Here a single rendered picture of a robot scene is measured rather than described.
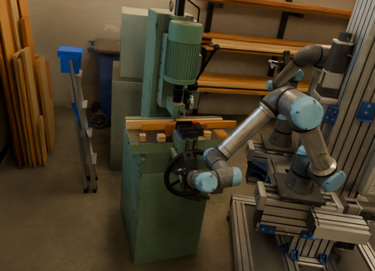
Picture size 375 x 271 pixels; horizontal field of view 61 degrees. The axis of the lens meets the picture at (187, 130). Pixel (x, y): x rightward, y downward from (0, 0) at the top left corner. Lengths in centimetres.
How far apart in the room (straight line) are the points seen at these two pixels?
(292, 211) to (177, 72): 93
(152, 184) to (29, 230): 106
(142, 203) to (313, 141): 103
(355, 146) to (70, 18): 327
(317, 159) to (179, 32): 87
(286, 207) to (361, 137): 53
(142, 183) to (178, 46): 77
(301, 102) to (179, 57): 70
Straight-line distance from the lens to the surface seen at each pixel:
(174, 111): 178
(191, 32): 163
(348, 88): 173
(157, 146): 171
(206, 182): 120
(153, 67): 190
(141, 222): 201
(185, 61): 166
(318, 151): 142
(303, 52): 199
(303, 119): 124
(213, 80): 390
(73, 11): 407
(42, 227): 256
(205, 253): 238
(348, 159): 191
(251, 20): 436
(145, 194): 188
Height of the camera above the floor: 171
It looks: 26 degrees down
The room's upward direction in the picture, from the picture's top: 8 degrees clockwise
